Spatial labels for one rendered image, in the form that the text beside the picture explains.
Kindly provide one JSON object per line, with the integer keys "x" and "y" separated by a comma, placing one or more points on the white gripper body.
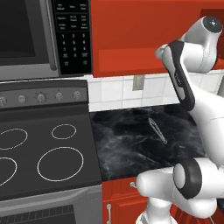
{"x": 160, "y": 52}

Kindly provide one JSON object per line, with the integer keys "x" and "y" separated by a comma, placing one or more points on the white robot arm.
{"x": 210, "y": 122}

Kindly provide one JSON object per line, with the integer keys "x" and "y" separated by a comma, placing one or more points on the red base cabinet door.
{"x": 125, "y": 211}

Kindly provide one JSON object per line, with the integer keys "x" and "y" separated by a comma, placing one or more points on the grey metal tongs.
{"x": 157, "y": 129}

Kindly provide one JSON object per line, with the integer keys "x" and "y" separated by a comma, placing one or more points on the black and steel microwave oven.
{"x": 73, "y": 35}

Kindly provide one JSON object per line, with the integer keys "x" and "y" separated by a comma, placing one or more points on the grey stove knob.
{"x": 2, "y": 101}
{"x": 40, "y": 96}
{"x": 59, "y": 95}
{"x": 77, "y": 94}
{"x": 22, "y": 99}

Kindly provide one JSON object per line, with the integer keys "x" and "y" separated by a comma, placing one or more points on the silver drawer knob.
{"x": 133, "y": 184}

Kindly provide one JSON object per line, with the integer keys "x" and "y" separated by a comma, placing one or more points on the red drawer front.
{"x": 116, "y": 186}

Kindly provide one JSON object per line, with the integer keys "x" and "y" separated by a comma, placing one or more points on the dark microwave door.
{"x": 20, "y": 29}

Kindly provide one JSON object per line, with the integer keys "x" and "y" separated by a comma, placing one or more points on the black glass hob stove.
{"x": 52, "y": 145}

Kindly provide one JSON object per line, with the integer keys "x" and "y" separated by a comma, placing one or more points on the steel oven door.
{"x": 58, "y": 208}

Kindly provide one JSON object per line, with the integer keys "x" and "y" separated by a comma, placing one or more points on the grey wall socket plate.
{"x": 138, "y": 82}

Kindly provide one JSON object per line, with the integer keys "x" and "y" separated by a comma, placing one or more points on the red wall cabinet door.
{"x": 128, "y": 32}

